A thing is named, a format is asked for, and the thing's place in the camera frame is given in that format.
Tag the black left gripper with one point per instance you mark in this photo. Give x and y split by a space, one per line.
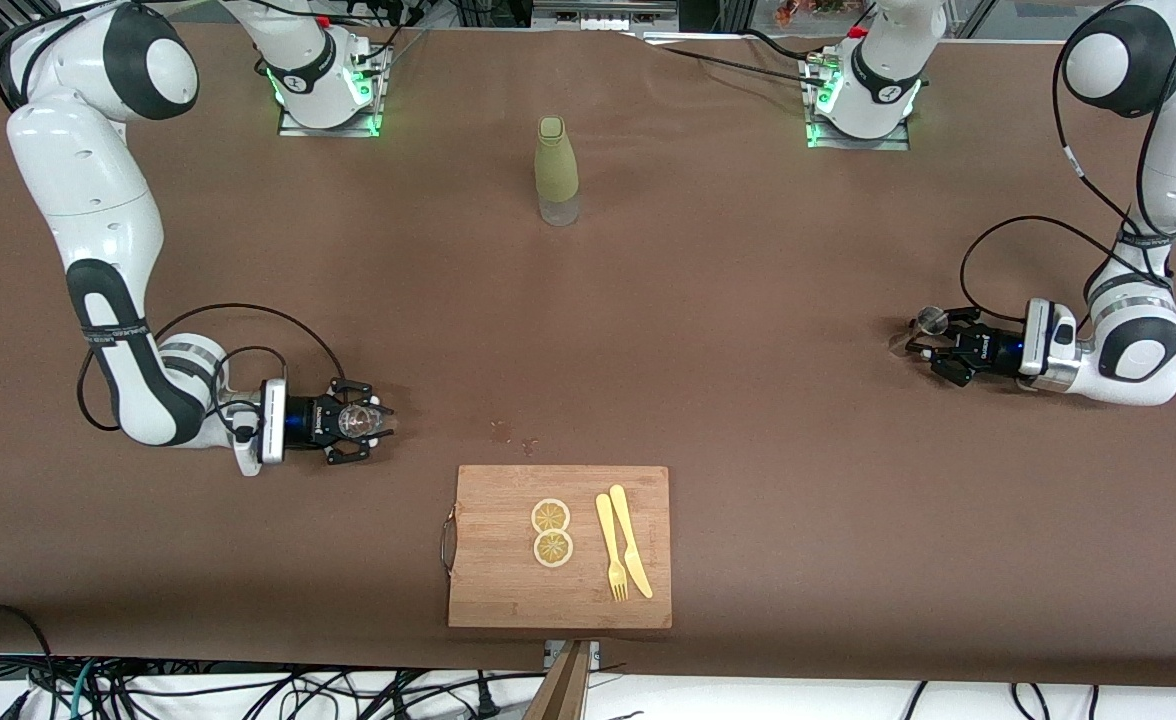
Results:
988 350

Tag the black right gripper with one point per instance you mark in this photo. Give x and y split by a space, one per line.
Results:
314 421

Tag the small clear glass cup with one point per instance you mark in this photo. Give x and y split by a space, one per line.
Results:
358 420

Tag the steel jigger measuring cup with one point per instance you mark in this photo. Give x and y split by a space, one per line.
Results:
931 319

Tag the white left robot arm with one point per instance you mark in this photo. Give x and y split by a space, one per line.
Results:
888 60

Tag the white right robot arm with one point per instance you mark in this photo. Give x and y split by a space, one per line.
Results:
88 180

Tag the lemon slice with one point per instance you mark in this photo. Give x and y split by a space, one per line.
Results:
550 516
553 548

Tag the wooden cutting board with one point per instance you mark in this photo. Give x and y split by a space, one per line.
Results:
508 590

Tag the brown table cover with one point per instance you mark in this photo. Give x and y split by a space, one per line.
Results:
848 560

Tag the yellow plastic fork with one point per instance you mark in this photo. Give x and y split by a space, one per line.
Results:
610 540

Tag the yellow plastic knife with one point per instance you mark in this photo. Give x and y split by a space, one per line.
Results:
631 550

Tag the green sleeved glass bottle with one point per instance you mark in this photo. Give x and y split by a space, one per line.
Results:
556 165

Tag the wooden beam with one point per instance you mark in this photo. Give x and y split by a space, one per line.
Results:
563 690

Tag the white power strip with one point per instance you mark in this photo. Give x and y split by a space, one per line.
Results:
598 20

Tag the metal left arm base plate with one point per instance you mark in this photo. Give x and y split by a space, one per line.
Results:
878 143

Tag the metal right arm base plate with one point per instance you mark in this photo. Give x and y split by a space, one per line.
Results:
333 131

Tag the metal mounting bracket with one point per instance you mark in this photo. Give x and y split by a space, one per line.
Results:
551 655

